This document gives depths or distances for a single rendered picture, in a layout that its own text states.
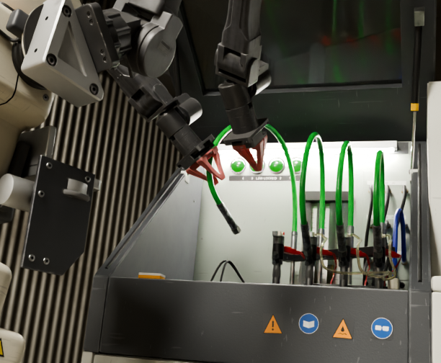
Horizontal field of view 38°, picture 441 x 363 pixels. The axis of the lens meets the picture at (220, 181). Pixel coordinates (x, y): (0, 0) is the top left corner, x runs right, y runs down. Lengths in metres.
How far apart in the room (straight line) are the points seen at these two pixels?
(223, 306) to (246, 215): 0.64
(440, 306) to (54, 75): 0.80
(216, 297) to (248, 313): 0.08
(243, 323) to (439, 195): 0.58
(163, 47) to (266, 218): 1.01
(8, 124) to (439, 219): 1.00
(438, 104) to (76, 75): 1.11
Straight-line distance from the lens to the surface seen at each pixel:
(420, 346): 1.26
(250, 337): 1.30
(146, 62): 0.95
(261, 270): 1.87
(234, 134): 1.34
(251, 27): 1.24
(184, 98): 1.58
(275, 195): 1.91
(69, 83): 0.85
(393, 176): 1.88
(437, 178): 1.62
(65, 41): 0.87
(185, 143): 1.50
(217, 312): 1.32
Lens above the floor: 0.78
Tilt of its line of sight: 16 degrees up
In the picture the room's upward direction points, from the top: 5 degrees clockwise
